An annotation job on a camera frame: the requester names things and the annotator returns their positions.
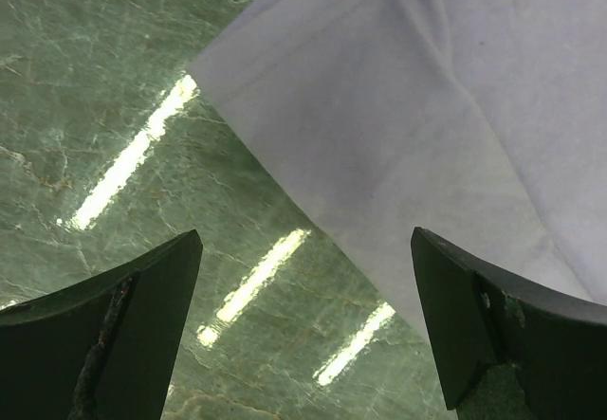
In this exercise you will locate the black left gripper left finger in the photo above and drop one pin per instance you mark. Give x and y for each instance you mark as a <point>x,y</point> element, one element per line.
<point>103,348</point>

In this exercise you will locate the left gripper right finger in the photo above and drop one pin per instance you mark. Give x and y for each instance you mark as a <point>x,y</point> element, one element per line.
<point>506,347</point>

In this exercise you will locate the purple t shirt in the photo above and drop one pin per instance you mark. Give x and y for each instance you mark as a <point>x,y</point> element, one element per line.
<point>483,121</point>

